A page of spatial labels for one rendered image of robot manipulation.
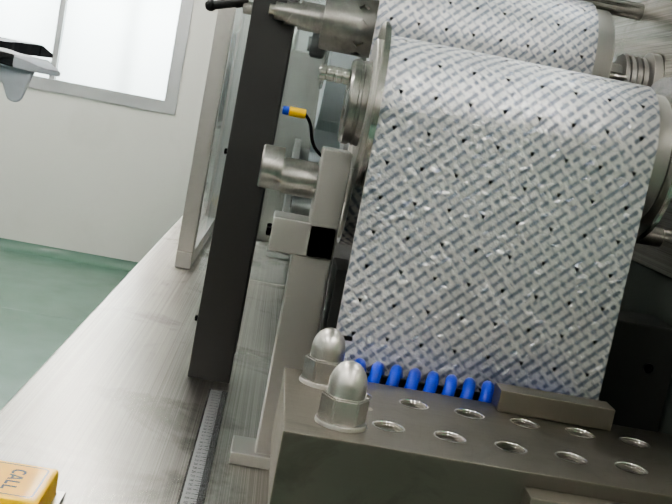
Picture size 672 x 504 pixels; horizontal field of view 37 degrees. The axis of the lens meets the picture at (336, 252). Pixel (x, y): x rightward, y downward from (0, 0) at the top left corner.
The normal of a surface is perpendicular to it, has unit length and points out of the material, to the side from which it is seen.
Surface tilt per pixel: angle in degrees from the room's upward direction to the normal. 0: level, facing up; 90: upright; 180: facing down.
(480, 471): 90
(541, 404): 90
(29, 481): 0
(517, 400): 90
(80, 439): 0
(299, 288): 90
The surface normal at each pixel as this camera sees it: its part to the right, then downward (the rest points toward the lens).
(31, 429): 0.18, -0.97
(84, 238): 0.04, 0.15
